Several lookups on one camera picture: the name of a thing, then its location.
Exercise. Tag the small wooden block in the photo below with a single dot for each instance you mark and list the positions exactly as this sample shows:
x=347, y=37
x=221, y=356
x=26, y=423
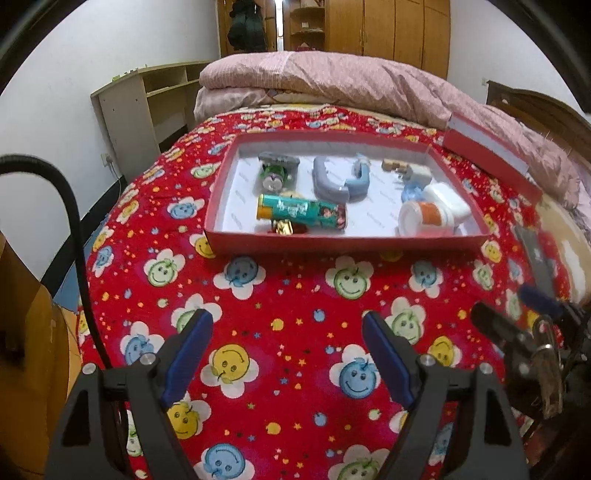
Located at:
x=395, y=165

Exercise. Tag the tan bed sheet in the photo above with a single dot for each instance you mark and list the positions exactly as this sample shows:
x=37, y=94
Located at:
x=572, y=240

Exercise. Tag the white earbuds case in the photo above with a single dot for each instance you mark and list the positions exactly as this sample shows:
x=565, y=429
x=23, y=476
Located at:
x=450, y=201

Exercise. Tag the teal printed tube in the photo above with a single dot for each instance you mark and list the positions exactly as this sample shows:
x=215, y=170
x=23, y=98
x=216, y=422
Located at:
x=300, y=212

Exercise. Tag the dark hanging coat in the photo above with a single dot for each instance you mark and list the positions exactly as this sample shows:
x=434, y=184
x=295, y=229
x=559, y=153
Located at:
x=244, y=32

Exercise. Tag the light blue plastic pipe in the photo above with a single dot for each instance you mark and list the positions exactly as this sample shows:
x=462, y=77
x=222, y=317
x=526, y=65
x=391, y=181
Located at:
x=362, y=182

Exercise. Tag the beige shelf unit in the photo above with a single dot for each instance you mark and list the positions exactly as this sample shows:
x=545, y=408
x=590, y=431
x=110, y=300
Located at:
x=124, y=115

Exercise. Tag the wooden wardrobe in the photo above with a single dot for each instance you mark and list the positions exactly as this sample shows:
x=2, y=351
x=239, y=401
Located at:
x=392, y=32

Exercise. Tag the dark wooden headboard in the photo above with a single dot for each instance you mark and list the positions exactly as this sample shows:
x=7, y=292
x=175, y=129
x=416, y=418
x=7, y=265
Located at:
x=545, y=110

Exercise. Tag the gold foil item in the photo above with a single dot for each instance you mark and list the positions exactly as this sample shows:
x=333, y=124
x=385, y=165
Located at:
x=281, y=227

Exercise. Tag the red box lid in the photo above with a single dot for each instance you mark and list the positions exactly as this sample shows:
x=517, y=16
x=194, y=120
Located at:
x=485, y=147

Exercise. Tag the red smiley flower blanket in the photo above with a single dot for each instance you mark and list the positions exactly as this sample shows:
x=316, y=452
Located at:
x=286, y=300

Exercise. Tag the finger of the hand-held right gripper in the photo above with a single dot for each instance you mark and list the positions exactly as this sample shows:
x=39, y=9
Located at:
x=501, y=325
x=540, y=297

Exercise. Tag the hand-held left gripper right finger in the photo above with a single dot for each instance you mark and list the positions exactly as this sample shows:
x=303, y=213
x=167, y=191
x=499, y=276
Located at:
x=388, y=360

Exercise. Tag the dark remote control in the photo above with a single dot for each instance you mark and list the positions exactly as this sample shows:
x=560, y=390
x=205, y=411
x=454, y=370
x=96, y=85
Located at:
x=535, y=258

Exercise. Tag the white bottle orange label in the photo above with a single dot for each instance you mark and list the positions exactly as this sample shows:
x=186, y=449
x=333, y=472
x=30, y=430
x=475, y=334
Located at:
x=422, y=219

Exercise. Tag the white charger plug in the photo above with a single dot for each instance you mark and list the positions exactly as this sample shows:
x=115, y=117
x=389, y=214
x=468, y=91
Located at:
x=420, y=174

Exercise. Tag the brown wooden cabinet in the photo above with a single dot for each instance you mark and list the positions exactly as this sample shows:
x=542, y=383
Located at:
x=27, y=346

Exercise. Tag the red cardboard box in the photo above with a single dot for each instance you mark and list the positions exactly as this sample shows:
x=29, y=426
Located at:
x=369, y=217

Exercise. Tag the grey plastic plate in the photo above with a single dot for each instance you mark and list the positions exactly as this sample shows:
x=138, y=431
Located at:
x=281, y=159

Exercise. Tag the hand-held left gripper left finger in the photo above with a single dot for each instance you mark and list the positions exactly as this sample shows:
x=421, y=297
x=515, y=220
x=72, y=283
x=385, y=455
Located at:
x=189, y=355

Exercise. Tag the pink quilt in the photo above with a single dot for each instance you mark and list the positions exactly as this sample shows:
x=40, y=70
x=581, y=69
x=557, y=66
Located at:
x=323, y=78

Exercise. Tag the white wall outlet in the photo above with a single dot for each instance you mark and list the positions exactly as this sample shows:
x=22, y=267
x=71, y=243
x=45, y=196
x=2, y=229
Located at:
x=109, y=160

